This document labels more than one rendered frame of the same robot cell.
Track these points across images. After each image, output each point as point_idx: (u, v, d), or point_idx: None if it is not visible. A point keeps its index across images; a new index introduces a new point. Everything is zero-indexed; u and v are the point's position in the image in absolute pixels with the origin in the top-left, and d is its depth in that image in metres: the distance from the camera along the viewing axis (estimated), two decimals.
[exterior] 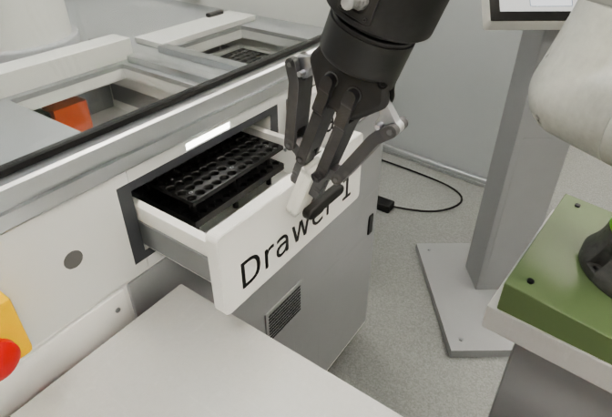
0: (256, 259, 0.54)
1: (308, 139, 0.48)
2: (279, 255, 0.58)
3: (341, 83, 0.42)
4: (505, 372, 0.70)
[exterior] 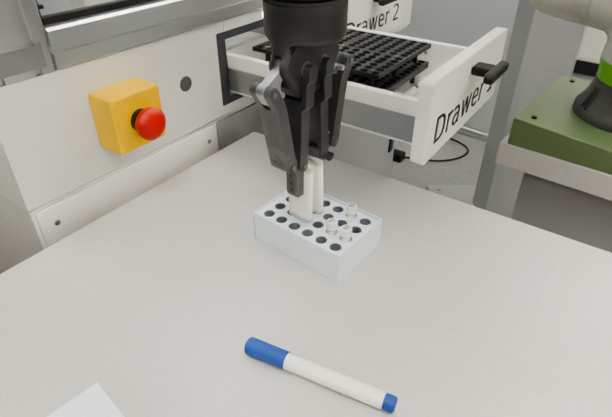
0: (444, 118, 0.61)
1: (305, 141, 0.47)
2: (453, 123, 0.65)
3: (313, 64, 0.44)
4: (514, 212, 0.86)
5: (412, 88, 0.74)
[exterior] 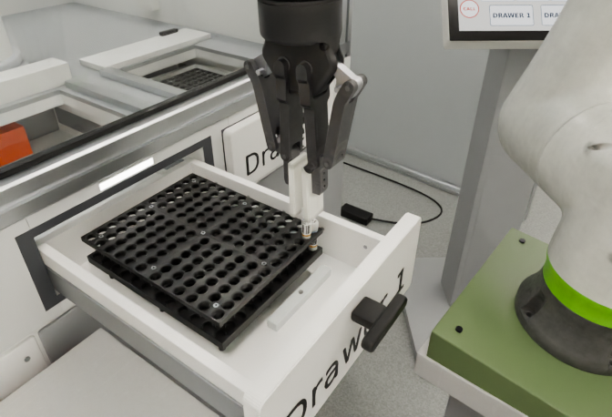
0: (303, 403, 0.42)
1: (284, 132, 0.49)
2: (327, 386, 0.46)
3: (292, 63, 0.44)
4: (444, 416, 0.67)
5: (292, 296, 0.55)
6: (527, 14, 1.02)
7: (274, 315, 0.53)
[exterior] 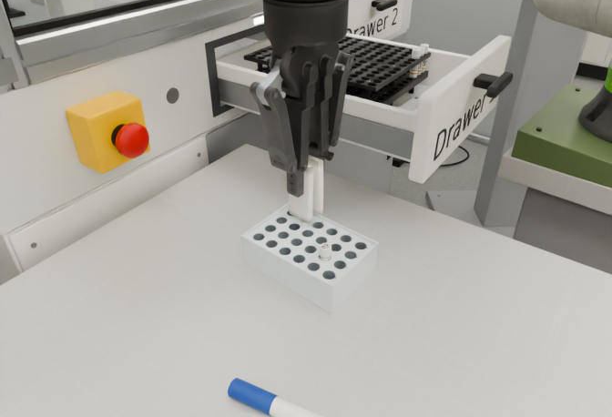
0: (444, 134, 0.58)
1: (305, 141, 0.47)
2: (453, 137, 0.62)
3: (313, 64, 0.44)
4: (516, 227, 0.83)
5: (411, 99, 0.71)
6: None
7: (401, 107, 0.68)
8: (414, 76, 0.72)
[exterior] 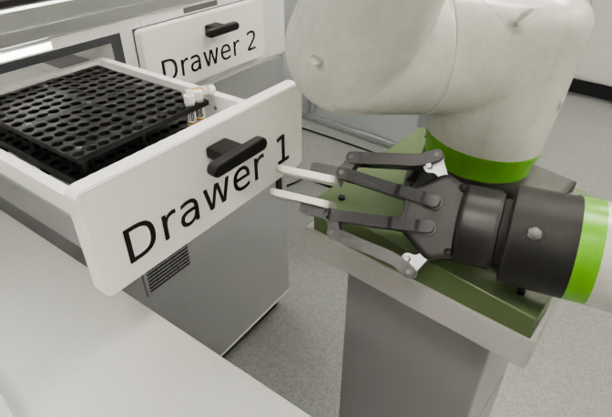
0: (148, 227, 0.43)
1: None
2: (185, 224, 0.47)
3: None
4: (346, 305, 0.68)
5: None
6: None
7: None
8: (185, 92, 0.58)
